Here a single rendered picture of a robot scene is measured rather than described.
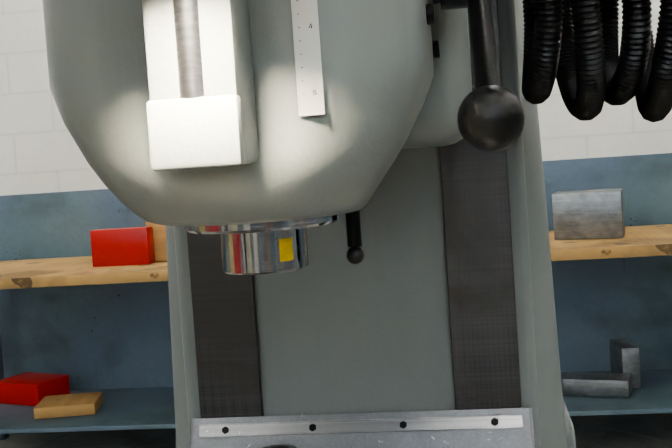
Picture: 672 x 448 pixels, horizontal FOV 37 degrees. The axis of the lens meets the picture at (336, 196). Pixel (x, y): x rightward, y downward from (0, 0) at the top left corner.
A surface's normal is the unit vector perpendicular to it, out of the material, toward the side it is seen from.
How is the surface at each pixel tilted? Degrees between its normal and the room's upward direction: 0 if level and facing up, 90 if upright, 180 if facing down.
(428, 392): 90
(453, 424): 63
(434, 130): 117
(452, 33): 90
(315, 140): 99
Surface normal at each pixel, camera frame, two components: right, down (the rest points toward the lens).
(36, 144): -0.13, 0.06
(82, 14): -0.41, 0.07
